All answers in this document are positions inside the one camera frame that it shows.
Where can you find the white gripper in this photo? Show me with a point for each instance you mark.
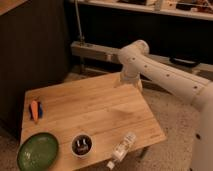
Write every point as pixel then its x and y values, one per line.
pixel 125 79

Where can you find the long grey metal case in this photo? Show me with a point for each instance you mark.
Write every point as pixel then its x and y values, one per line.
pixel 109 54

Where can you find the vertical metal pole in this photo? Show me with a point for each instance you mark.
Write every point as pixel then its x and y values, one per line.
pixel 81 37

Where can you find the clear plastic bottle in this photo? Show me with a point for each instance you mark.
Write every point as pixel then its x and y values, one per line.
pixel 121 150

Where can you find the wooden low table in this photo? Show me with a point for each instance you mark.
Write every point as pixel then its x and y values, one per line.
pixel 94 106

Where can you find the black case handle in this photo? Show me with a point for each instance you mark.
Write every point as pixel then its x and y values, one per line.
pixel 182 63

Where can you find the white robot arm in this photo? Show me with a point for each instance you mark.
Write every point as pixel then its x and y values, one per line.
pixel 193 89

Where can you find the green round plate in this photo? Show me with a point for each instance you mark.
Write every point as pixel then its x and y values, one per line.
pixel 38 152

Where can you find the cluttered upper shelf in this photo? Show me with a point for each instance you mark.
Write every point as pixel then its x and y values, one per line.
pixel 156 8

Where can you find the dark cabinet at left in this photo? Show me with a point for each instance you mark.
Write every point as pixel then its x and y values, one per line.
pixel 34 52

